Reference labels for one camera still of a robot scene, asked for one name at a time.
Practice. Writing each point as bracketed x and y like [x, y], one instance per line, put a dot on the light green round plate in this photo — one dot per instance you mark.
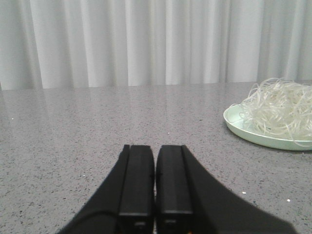
[236, 125]

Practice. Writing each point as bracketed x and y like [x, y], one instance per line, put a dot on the white vermicelli noodle bundle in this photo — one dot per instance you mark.
[281, 108]

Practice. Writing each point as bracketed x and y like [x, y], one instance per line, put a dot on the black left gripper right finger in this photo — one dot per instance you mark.
[190, 200]

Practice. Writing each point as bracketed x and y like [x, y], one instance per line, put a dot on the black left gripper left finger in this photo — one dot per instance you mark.
[124, 202]

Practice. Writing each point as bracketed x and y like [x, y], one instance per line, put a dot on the white pleated curtain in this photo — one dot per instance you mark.
[92, 43]

